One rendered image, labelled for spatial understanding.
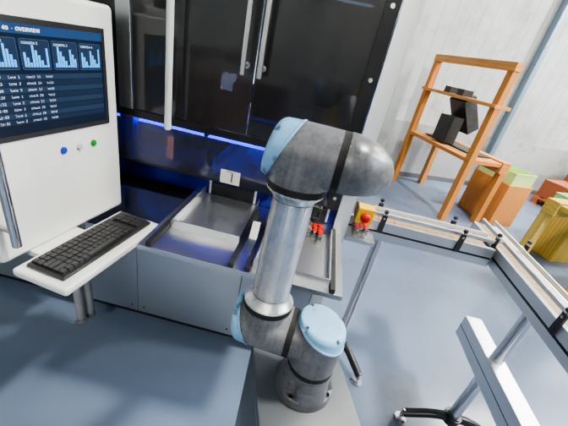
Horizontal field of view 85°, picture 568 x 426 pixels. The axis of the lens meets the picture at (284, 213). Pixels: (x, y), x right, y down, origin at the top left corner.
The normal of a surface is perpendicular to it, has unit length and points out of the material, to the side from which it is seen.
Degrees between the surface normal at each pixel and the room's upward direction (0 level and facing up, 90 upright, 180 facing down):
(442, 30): 90
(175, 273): 90
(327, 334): 8
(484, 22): 90
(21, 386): 0
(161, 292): 90
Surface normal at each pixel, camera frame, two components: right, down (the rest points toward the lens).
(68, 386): 0.19, -0.87
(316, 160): -0.20, 0.26
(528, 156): 0.15, 0.49
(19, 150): 0.94, 0.30
